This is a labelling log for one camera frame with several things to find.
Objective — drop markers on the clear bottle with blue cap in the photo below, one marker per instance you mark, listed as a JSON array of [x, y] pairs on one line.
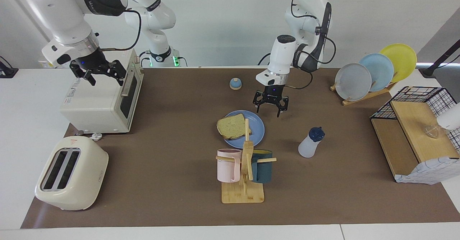
[[309, 148]]

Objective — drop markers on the white toaster oven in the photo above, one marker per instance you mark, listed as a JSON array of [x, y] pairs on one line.
[[93, 103]]

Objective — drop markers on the brown table mat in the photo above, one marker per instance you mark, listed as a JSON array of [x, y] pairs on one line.
[[172, 197]]

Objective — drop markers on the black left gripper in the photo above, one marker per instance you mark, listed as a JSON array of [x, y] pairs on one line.
[[274, 95]]

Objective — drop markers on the cream two-slot toaster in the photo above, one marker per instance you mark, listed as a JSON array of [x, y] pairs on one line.
[[90, 175]]

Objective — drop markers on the wooden plate rack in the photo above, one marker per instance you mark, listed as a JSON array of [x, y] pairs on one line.
[[363, 97]]

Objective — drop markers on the grey plate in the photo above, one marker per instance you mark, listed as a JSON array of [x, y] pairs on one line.
[[354, 83]]

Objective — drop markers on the white wall power strip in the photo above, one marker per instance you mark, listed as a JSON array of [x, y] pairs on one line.
[[43, 65]]

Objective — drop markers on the black stand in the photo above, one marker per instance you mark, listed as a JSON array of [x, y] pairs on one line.
[[429, 69]]

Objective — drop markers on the wooden shelf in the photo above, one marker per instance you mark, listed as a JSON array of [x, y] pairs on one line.
[[413, 132]]

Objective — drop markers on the dark teal mug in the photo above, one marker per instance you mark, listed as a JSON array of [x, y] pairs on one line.
[[262, 170]]

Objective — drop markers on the pink mug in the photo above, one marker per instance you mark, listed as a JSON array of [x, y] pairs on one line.
[[226, 168]]

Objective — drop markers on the blue round plate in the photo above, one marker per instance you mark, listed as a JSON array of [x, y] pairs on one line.
[[257, 130]]

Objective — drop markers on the white cylindrical object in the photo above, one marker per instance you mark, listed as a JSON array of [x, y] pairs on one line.
[[451, 119]]

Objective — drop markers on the light blue plate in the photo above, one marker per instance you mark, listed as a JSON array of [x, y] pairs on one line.
[[381, 71]]

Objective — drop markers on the small blue round container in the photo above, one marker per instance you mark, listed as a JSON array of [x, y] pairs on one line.
[[235, 84]]

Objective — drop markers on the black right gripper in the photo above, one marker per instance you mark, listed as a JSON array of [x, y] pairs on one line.
[[97, 65]]

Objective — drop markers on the bread slice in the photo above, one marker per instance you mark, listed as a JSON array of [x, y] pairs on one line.
[[231, 127]]

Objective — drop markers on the wooden mug rack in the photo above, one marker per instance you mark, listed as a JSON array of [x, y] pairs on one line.
[[242, 195]]

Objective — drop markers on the yellow plate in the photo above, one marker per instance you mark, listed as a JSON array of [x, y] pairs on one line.
[[402, 58]]

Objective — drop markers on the clear glass cup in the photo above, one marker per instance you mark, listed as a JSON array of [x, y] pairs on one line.
[[432, 132]]

